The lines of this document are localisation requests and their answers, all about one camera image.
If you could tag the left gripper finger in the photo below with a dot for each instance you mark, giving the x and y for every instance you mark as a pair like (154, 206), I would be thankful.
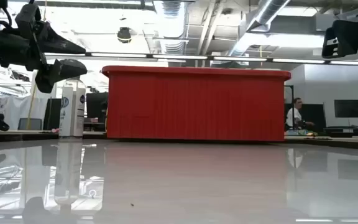
(54, 43)
(64, 68)

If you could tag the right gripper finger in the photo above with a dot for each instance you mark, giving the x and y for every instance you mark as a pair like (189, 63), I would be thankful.
(326, 51)
(348, 37)

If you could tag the red plastic bin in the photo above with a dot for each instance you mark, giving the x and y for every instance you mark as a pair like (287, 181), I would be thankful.
(197, 105)

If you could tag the clear spray bottle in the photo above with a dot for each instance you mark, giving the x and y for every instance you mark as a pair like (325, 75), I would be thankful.
(71, 109)

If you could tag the black upright panel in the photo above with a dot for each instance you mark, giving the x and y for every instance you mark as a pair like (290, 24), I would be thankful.
(52, 113)

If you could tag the black monitor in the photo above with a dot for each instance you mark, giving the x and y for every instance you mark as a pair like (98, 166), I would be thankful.
(317, 115)
(350, 109)
(96, 104)

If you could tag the white hanging cloth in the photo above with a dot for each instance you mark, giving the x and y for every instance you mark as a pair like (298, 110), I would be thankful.
(8, 109)

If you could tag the grey chair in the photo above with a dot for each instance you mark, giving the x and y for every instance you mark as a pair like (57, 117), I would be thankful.
(30, 124)

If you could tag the person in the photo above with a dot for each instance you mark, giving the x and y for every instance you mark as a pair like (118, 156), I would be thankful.
(292, 116)

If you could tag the light wooden desk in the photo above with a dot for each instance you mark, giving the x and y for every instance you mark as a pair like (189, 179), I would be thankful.
(353, 139)

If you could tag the long ceiling light strip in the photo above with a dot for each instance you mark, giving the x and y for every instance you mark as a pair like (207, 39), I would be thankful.
(179, 57)

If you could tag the black ceiling dome camera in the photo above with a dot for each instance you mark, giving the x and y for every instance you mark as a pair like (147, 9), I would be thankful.
(124, 35)

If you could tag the smooth silver ventilation duct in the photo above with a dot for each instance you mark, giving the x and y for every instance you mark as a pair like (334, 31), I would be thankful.
(266, 12)

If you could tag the ribbed silver ventilation duct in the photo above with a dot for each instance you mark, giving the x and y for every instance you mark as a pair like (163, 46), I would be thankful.
(171, 18)

